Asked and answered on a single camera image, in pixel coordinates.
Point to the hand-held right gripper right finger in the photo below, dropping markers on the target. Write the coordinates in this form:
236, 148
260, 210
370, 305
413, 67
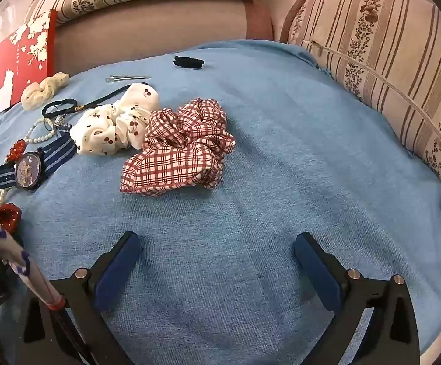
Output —
315, 273

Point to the red plaid scrunchie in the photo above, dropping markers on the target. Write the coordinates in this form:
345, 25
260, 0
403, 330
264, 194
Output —
174, 159

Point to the white cherry print scrunchie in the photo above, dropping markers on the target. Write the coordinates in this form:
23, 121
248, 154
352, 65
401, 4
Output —
98, 129

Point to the grey brown sofa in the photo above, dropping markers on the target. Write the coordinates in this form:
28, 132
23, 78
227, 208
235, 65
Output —
148, 34

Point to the blue blanket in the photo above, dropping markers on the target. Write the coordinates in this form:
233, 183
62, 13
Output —
281, 159

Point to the silver hair clip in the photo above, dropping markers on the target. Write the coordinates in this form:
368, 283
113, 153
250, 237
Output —
127, 79

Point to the cream scrunchie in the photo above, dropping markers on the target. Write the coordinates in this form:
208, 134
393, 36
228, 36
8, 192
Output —
41, 91

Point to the red polka dot bow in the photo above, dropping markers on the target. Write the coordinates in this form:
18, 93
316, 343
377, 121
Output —
7, 215

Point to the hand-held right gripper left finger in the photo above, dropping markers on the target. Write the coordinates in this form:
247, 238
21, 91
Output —
117, 270

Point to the red floral box lid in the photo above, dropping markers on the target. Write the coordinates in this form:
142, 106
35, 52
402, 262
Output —
22, 57

